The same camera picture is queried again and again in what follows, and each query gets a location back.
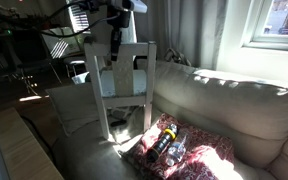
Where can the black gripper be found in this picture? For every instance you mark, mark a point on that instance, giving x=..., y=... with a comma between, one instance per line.
x=115, y=36

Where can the small white wooden chair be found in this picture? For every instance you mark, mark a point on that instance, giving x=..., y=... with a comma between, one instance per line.
x=122, y=71

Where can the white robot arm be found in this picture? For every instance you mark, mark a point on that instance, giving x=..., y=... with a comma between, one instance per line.
x=130, y=5

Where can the cream fabric couch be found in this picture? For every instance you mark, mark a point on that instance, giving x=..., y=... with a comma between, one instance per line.
x=237, y=110

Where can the grey seat stool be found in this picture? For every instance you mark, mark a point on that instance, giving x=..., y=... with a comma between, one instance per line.
x=74, y=60

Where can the white window blinds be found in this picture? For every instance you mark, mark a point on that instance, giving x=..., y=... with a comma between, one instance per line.
x=79, y=20

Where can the cream throw pillow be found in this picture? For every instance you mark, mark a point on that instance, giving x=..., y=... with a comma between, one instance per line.
x=74, y=106

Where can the white sheer curtain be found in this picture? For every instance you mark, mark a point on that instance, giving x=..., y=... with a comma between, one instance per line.
x=190, y=33

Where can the clear plastic water bottle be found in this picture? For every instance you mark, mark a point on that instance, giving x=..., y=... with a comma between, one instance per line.
x=176, y=151

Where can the light wooden table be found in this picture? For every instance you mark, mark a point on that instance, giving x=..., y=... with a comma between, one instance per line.
x=20, y=146

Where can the white framed window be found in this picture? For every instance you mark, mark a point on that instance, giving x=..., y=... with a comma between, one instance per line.
x=284, y=20

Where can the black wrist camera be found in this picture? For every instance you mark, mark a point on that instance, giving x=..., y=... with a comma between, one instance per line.
x=125, y=18

